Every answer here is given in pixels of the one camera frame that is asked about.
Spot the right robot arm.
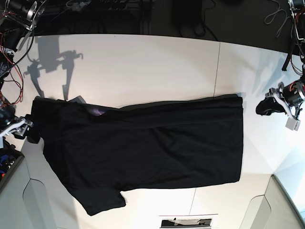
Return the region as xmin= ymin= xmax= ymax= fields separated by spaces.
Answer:
xmin=0 ymin=0 xmax=48 ymax=148

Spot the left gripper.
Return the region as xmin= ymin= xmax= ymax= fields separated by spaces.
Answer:
xmin=255 ymin=80 xmax=305 ymax=119

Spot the black t-shirt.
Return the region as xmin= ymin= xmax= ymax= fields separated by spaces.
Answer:
xmin=31 ymin=95 xmax=244 ymax=216

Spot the bin of colourful clothes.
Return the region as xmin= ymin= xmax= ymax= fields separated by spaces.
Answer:
xmin=0 ymin=137 xmax=25 ymax=192

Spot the white label card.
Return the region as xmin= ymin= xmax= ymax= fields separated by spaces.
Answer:
xmin=160 ymin=214 xmax=218 ymax=229

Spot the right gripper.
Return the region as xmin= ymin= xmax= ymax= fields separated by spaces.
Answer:
xmin=0 ymin=106 xmax=41 ymax=144

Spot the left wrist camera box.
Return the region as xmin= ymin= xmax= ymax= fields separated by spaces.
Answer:
xmin=285 ymin=117 xmax=301 ymax=131

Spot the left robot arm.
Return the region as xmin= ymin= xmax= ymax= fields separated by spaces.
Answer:
xmin=256 ymin=0 xmax=305 ymax=121

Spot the grey base plate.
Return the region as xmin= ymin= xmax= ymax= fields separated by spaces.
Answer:
xmin=240 ymin=175 xmax=305 ymax=229
xmin=0 ymin=156 xmax=58 ymax=229

